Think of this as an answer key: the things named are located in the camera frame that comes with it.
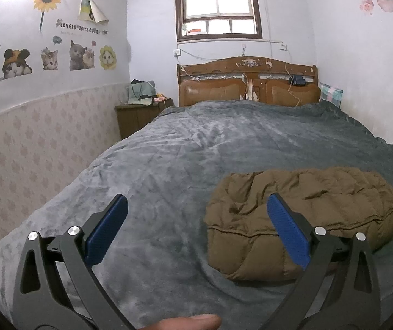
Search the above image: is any grey cat pair wall sticker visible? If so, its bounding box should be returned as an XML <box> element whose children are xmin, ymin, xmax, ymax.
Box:
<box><xmin>69</xmin><ymin>40</ymin><xmax>96</xmax><ymax>71</ymax></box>

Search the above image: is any person's left hand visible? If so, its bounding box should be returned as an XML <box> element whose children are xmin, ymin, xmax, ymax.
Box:
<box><xmin>148</xmin><ymin>314</ymin><xmax>222</xmax><ymax>330</ymax></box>

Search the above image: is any brown padded coat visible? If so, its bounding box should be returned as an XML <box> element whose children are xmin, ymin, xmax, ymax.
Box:
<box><xmin>203</xmin><ymin>167</ymin><xmax>393</xmax><ymax>281</ymax></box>

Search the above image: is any orange cable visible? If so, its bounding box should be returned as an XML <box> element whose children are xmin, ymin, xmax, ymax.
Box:
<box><xmin>284</xmin><ymin>61</ymin><xmax>302</xmax><ymax>107</ymax></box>

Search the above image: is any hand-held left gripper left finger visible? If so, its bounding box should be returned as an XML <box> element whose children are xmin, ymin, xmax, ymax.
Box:
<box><xmin>13</xmin><ymin>193</ymin><xmax>135</xmax><ymax>330</ymax></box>

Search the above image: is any brown framed window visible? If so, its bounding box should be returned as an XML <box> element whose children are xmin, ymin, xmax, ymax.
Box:
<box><xmin>174</xmin><ymin>0</ymin><xmax>263</xmax><ymax>41</ymax></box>

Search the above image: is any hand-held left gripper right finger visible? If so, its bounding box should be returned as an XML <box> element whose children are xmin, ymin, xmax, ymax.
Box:
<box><xmin>263</xmin><ymin>192</ymin><xmax>382</xmax><ymax>330</ymax></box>

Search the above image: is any bear hat cat wall sticker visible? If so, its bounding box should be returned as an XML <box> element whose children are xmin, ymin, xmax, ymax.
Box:
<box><xmin>0</xmin><ymin>49</ymin><xmax>33</xmax><ymax>81</ymax></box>

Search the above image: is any lettering wall sticker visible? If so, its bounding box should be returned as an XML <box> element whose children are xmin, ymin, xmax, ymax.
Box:
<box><xmin>55</xmin><ymin>19</ymin><xmax>109</xmax><ymax>36</ymax></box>

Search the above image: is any plaid pillow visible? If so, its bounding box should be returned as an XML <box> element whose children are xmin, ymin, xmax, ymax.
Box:
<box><xmin>319</xmin><ymin>83</ymin><xmax>343</xmax><ymax>107</ymax></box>

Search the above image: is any peeling paper wall poster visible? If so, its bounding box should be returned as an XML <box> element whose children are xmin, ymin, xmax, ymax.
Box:
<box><xmin>78</xmin><ymin>0</ymin><xmax>109</xmax><ymax>24</ymax></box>

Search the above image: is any grey plush blanket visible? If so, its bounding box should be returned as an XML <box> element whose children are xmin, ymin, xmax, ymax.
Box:
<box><xmin>0</xmin><ymin>101</ymin><xmax>393</xmax><ymax>330</ymax></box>

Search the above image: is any yellow flower cat wall sticker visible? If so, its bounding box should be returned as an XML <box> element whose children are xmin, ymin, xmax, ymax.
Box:
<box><xmin>99</xmin><ymin>45</ymin><xmax>117</xmax><ymax>70</ymax></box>

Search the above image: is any wooden bed headboard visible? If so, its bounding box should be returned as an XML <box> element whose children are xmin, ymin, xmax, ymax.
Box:
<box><xmin>177</xmin><ymin>57</ymin><xmax>321</xmax><ymax>107</ymax></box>

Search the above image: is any tabby kitten wall sticker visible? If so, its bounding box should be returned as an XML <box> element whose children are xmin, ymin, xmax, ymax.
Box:
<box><xmin>40</xmin><ymin>47</ymin><xmax>60</xmax><ymax>70</ymax></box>

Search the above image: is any brown wooden nightstand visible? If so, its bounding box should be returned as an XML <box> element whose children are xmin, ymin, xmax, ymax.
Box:
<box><xmin>115</xmin><ymin>98</ymin><xmax>175</xmax><ymax>140</ymax></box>

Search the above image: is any green bag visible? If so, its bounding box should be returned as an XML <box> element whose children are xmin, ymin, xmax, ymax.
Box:
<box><xmin>128</xmin><ymin>80</ymin><xmax>157</xmax><ymax>105</ymax></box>

